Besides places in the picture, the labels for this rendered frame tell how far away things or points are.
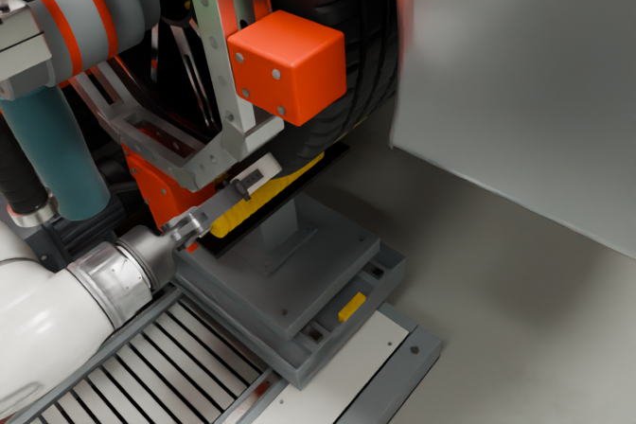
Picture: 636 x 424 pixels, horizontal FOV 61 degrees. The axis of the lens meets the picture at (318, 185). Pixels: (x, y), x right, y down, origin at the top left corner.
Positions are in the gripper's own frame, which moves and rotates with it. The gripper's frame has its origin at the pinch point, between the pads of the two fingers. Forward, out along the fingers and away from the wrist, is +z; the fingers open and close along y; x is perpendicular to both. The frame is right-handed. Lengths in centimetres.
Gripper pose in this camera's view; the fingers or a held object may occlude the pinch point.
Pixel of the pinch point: (256, 174)
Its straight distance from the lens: 75.0
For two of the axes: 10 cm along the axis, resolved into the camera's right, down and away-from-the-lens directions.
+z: 6.6, -5.5, 5.1
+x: -5.8, -8.1, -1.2
